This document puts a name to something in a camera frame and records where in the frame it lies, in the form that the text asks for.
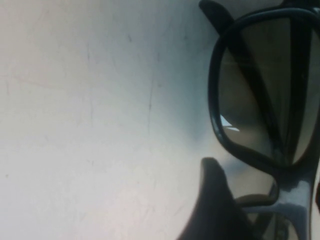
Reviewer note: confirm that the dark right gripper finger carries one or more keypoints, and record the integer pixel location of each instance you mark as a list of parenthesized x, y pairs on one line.
[(220, 205)]

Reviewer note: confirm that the black framed glasses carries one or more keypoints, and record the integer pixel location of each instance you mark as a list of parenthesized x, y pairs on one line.
[(295, 190)]

